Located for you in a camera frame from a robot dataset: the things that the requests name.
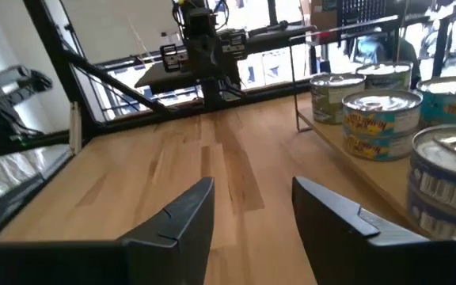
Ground white whiteboard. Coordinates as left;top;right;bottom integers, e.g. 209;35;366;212
59;0;181;64

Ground small red box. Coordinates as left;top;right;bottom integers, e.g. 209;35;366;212
317;31;338;44

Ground wooden shelf black wire legs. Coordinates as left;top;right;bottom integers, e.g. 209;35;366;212
289;14;456;242

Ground black aluminium rig frame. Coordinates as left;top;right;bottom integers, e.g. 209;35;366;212
0;0;316;243

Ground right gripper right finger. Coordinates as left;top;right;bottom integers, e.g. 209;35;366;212
291;176;456;285

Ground dark blue tuna can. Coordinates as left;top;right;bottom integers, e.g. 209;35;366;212
408;124;456;217
405;184;456;241

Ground black standing desk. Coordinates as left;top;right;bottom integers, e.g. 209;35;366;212
393;3;456;78

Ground brown cardboard box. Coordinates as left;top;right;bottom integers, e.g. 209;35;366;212
310;9;338;32

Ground black mesh office chair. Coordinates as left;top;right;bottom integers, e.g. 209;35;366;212
336;0;388;35

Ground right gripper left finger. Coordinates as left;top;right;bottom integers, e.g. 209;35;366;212
0;177;216;285

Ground silvery white plastic sheet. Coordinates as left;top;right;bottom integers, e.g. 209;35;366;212
0;144;73;238

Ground silver aluminium bracket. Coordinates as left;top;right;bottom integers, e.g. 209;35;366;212
68;101;83;156

